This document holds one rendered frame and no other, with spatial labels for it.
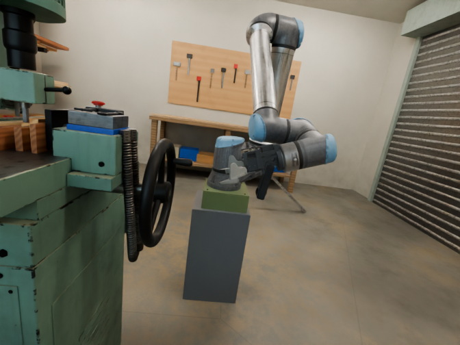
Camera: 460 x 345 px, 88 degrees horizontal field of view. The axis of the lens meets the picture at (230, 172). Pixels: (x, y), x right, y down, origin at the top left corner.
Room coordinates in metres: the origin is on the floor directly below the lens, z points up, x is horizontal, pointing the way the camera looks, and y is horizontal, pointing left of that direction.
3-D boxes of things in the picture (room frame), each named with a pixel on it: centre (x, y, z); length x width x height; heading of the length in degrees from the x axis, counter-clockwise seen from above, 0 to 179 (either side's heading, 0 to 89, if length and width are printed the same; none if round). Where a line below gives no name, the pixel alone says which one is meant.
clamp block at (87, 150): (0.57, 0.32, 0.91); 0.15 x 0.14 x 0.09; 4
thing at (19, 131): (0.59, 0.46, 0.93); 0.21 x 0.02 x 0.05; 4
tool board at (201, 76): (3.94, 0.14, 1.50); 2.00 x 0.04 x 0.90; 95
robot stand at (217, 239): (1.26, 0.02, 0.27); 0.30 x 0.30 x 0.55; 5
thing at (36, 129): (0.60, 0.43, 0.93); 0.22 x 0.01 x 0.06; 4
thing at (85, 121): (0.57, 0.32, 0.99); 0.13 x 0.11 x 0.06; 4
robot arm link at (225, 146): (1.26, 0.01, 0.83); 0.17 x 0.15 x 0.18; 101
